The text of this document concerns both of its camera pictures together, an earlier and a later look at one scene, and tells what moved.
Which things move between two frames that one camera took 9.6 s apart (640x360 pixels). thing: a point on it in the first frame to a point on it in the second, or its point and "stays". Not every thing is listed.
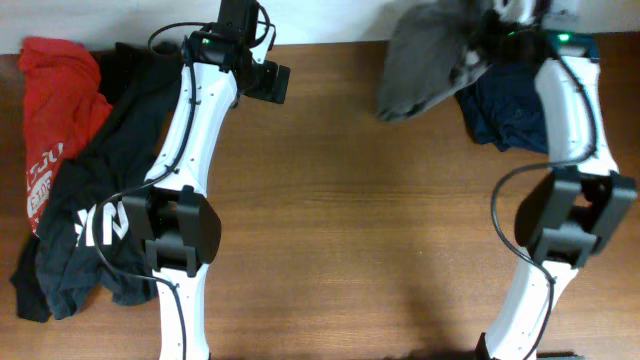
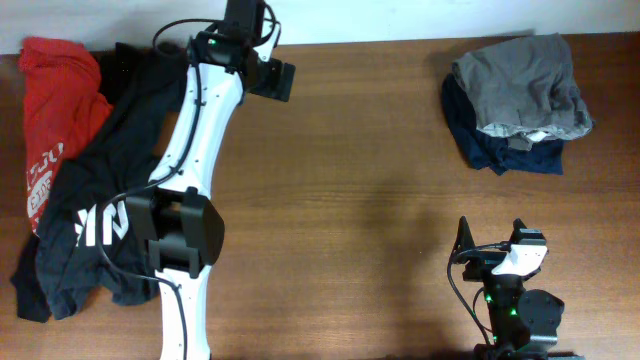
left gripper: x=265 y=88 stays
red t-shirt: x=63 y=101 stays
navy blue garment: x=501 y=106 to x=493 y=152
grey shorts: x=426 y=57 to x=526 y=89
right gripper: x=483 y=40 to x=482 y=263
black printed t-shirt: x=81 y=240 stays
